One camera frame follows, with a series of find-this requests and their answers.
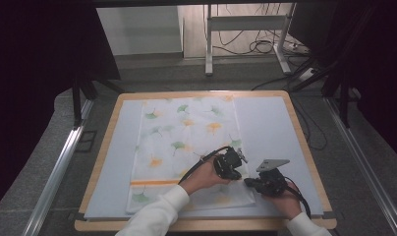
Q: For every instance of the white leaf-print cloth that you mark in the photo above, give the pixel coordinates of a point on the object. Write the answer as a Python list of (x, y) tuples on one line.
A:
[(183, 141)]

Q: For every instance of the black rectangular floor frame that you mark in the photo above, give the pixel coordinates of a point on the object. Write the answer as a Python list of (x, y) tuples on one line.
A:
[(86, 141)]

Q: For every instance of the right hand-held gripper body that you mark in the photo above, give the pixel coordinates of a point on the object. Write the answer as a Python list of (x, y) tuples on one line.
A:
[(272, 182)]

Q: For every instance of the person's right white sleeve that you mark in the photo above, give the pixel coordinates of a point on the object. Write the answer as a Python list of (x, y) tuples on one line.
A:
[(308, 227)]

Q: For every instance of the person's white sleeve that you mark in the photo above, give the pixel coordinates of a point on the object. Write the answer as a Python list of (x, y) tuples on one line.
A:
[(157, 214), (308, 227)]

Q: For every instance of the white metal desk frame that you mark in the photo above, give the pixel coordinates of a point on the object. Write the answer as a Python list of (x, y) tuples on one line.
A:
[(245, 23)]

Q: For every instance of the person's right hand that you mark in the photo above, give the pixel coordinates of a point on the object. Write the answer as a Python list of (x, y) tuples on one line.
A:
[(286, 203)]

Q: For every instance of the dark curtain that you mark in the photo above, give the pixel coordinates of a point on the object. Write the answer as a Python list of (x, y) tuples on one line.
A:
[(32, 82), (380, 65)]

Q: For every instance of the person's left white sleeve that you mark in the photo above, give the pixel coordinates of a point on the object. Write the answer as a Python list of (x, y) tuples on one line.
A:
[(157, 214)]

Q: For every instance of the white power strip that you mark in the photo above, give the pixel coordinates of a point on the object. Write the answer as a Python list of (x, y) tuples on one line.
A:
[(307, 74)]

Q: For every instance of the aluminium floor rail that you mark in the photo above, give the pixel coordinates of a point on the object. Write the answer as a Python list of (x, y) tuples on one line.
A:
[(363, 164), (60, 167)]

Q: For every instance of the pale grey table mat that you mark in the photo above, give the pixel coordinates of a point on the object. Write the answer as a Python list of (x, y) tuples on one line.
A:
[(272, 124)]

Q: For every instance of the black metal stand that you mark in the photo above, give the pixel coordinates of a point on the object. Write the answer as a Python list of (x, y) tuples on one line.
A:
[(77, 101), (343, 98)]

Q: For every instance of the white cabinet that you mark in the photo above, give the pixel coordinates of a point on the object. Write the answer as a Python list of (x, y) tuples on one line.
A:
[(141, 29)]

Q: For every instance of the person's left hand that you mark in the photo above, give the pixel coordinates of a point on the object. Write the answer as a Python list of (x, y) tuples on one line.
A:
[(203, 177)]

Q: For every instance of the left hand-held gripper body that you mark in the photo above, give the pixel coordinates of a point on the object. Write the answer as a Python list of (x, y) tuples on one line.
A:
[(228, 164)]

